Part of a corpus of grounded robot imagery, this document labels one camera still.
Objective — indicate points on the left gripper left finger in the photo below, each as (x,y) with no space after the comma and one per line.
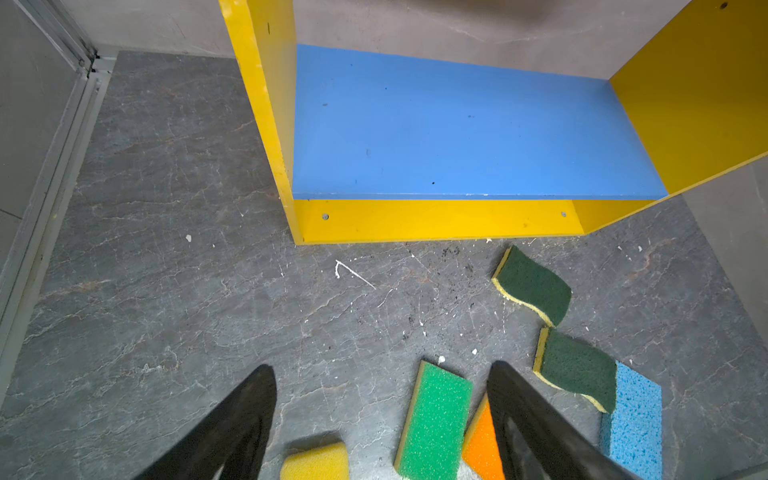
(230,442)

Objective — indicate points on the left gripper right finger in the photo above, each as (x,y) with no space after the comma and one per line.
(534,440)

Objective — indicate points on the dark green sponge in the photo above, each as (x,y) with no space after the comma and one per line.
(570,365)
(525,282)

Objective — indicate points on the bright green sponge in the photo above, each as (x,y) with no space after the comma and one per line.
(431,442)

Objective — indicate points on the yellow shelf pink blue boards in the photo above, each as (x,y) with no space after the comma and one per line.
(368,147)

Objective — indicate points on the orange sponge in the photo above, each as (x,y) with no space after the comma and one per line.
(480,450)

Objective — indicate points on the blue sponge right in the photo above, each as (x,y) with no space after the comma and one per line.
(632,434)

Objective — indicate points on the yellow sponge front left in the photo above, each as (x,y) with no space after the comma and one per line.
(329,462)

